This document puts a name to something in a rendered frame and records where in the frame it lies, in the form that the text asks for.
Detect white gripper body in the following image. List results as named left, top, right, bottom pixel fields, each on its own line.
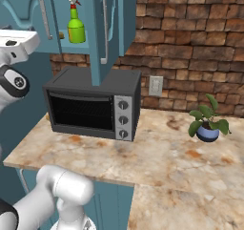
left=0, top=29, right=42, bottom=54

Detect white wall outlet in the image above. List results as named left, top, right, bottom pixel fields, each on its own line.
left=148, top=74, right=165, bottom=97

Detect green plant in blue pot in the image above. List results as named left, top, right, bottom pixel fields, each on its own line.
left=188, top=93, right=233, bottom=143

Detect silver base cabinet handle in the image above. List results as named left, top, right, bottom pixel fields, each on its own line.
left=18, top=168, right=31, bottom=195

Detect black toaster oven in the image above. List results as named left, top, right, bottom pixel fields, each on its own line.
left=42, top=66, right=143, bottom=143

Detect silver cabinet door handle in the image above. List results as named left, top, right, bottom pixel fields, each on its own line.
left=35, top=0, right=53, bottom=41
left=94, top=0, right=110, bottom=65

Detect blue panelled cabinet door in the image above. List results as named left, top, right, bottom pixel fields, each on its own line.
left=0, top=0, right=43, bottom=31

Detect blue wall cabinet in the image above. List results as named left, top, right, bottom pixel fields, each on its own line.
left=50, top=0, right=138, bottom=57

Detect green spray bottle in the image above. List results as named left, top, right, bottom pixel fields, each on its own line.
left=66, top=0, right=87, bottom=45

